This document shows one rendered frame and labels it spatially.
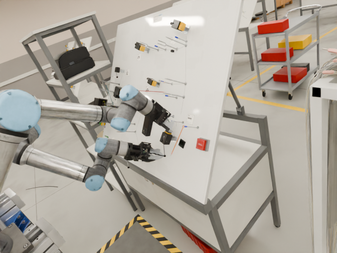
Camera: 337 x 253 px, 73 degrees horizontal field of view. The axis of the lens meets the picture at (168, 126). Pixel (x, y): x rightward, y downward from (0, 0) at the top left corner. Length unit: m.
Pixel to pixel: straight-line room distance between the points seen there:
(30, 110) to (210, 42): 0.84
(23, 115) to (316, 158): 0.86
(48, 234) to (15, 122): 0.51
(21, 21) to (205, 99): 7.72
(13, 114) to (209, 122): 0.78
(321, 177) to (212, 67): 0.65
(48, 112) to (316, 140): 0.89
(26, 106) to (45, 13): 7.84
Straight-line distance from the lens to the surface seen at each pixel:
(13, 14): 8.54
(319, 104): 0.70
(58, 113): 0.97
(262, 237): 2.07
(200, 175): 1.15
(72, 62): 2.04
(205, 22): 1.28
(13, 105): 0.77
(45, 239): 1.11
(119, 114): 0.96
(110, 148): 1.14
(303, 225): 2.14
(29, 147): 1.15
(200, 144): 1.09
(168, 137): 1.19
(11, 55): 8.48
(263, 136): 1.50
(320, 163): 0.81
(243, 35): 5.02
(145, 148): 1.18
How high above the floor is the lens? 1.73
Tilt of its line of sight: 27 degrees down
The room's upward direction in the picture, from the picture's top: 20 degrees counter-clockwise
